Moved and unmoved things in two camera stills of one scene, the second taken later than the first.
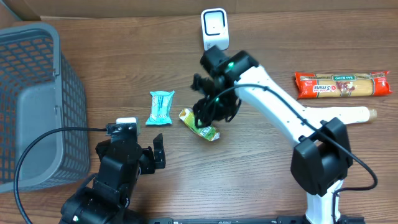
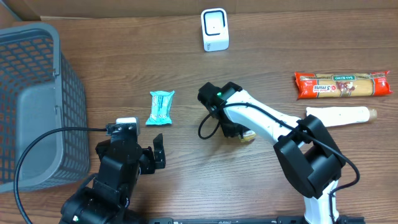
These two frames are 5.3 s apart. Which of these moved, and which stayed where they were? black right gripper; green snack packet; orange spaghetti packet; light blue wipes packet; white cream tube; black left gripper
Moved: black right gripper; green snack packet
Stayed: light blue wipes packet; black left gripper; orange spaghetti packet; white cream tube
